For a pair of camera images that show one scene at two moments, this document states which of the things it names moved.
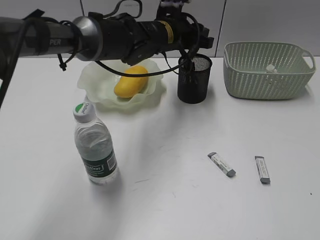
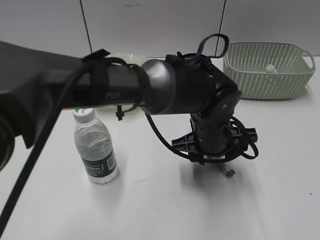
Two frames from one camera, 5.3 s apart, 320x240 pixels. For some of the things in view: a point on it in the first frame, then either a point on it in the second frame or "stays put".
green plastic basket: x=266 y=70 stays put
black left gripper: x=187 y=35 -> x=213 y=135
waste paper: x=270 y=68 stays put
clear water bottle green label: x=95 y=144 stays put
